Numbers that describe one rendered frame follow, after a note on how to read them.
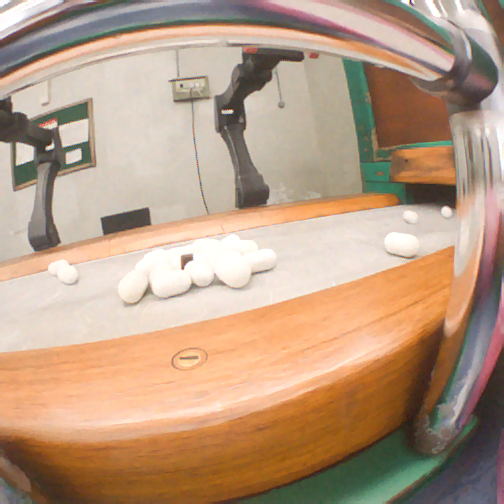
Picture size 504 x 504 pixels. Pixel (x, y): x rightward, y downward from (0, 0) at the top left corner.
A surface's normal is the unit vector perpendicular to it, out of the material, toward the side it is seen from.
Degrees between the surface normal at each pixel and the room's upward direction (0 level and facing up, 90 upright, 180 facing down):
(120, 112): 90
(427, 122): 90
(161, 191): 90
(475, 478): 0
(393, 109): 90
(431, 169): 67
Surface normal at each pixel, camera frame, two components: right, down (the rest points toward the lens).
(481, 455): -0.12, -0.96
